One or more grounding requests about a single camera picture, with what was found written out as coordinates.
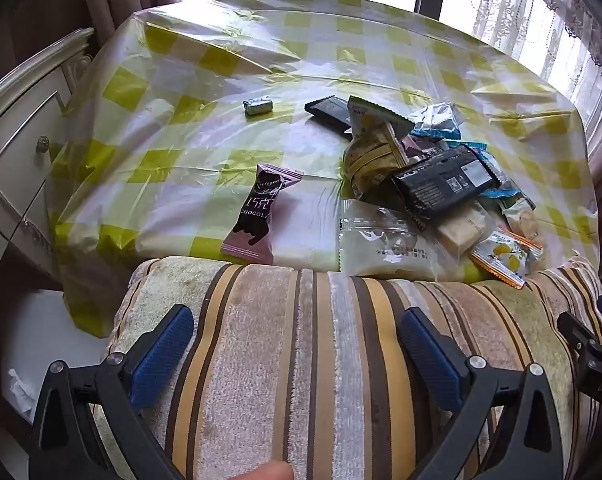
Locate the pink chocolate packet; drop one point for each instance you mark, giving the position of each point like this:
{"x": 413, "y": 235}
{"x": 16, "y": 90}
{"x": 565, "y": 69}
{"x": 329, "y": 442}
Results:
{"x": 256, "y": 210}

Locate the slim black snack packet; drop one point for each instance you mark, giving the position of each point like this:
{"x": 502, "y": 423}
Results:
{"x": 328, "y": 112}

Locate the white carved dresser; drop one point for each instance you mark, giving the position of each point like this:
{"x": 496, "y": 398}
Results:
{"x": 16, "y": 135}

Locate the sheer lace curtain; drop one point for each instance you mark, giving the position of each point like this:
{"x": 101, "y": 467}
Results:
{"x": 521, "y": 10}

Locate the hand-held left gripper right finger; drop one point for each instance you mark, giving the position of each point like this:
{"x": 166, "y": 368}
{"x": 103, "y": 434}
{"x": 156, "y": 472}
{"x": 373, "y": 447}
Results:
{"x": 431, "y": 360}

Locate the person's left hand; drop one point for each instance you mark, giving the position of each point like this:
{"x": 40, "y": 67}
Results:
{"x": 275, "y": 472}

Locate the yellow checked plastic tablecloth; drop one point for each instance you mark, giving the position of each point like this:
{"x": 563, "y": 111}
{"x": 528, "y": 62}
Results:
{"x": 231, "y": 60}

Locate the beige wafer block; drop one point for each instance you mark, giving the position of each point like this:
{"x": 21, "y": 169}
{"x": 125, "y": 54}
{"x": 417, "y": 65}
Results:
{"x": 461, "y": 230}

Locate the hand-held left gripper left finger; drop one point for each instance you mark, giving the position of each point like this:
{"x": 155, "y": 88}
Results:
{"x": 161, "y": 355}

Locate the striped tasselled plush throw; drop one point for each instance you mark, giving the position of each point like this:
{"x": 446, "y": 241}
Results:
{"x": 306, "y": 360}

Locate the yellow green snack packet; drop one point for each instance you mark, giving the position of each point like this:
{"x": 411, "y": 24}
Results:
{"x": 371, "y": 160}

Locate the round metal drawer knob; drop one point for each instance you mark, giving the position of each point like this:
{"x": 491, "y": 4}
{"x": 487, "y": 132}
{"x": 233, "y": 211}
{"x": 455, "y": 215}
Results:
{"x": 43, "y": 144}

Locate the yellow cake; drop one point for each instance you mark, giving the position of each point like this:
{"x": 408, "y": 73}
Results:
{"x": 521, "y": 220}

